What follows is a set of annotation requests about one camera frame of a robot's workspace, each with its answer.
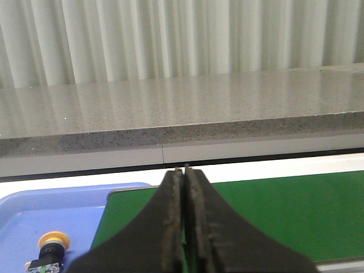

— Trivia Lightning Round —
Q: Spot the blue plastic tray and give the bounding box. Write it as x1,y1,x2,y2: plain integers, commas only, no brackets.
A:
1,183,147,272

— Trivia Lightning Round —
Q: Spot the green conveyor belt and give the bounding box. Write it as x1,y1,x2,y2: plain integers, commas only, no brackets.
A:
90,171,364,273

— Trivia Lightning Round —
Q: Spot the grey stone countertop slab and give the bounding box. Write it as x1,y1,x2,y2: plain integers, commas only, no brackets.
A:
1,63,363,158

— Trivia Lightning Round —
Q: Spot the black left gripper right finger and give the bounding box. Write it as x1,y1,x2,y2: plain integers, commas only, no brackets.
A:
184,167,318,272

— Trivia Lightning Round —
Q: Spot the aluminium conveyor front rail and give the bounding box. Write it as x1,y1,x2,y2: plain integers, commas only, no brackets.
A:
315,257,363,273

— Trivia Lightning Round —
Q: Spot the white pleated curtain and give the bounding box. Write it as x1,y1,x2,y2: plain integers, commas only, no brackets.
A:
1,1,363,88

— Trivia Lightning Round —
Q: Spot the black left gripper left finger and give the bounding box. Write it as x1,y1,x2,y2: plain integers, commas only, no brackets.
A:
67,169,183,272

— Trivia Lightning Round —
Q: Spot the yellow push button switch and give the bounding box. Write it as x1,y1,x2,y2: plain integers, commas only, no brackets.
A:
25,231,71,273

